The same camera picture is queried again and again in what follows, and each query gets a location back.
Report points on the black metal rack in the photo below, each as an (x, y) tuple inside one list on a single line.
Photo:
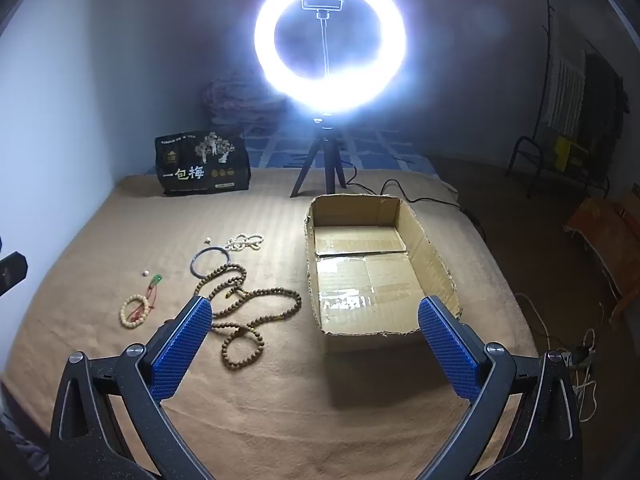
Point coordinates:
[(522, 145)]

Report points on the blue patterned bedsheet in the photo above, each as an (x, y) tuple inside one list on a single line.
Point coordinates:
[(380, 150)]

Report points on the dark hanging clothes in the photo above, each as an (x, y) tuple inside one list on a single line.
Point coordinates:
[(605, 110)]

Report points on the black tripod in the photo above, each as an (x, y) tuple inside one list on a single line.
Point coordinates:
[(306, 170)]

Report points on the orange cloth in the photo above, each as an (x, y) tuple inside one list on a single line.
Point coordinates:
[(610, 240)]

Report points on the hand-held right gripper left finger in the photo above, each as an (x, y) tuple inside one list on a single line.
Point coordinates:
[(182, 345)]

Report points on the cardboard box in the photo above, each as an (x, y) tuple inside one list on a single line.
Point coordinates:
[(370, 280)]

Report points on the blue bangle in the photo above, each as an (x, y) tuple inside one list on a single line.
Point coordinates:
[(191, 263)]

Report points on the folded patterned quilt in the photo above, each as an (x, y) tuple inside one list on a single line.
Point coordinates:
[(225, 105)]

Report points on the yellow packet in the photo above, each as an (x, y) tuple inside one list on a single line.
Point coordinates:
[(561, 152)]

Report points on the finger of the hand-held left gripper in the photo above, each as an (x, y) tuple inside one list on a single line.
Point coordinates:
[(12, 272)]

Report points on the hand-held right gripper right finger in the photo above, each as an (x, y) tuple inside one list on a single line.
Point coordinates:
[(445, 345)]

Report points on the black snack bag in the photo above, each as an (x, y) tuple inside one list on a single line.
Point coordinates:
[(200, 170)]

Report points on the white striped cloth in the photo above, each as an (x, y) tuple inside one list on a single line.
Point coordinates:
[(565, 90)]

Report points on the white power strip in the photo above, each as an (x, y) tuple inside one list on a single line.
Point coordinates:
[(577, 356)]

